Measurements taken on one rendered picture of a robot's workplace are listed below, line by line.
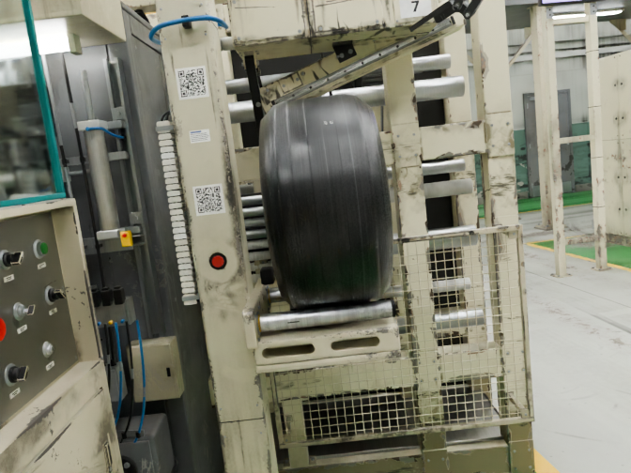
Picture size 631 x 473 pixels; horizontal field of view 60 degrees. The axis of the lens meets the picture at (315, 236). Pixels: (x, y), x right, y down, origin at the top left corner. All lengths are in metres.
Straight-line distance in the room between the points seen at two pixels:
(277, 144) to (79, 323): 0.60
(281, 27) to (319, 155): 0.57
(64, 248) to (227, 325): 0.45
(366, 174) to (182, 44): 0.56
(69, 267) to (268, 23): 0.87
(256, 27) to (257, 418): 1.10
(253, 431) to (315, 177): 0.73
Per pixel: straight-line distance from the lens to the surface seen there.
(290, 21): 1.68
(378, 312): 1.36
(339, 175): 1.19
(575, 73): 12.58
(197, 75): 1.42
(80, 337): 1.35
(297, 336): 1.36
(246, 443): 1.58
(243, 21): 1.69
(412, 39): 1.83
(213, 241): 1.41
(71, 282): 1.32
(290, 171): 1.20
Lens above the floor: 1.29
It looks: 8 degrees down
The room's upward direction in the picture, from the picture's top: 7 degrees counter-clockwise
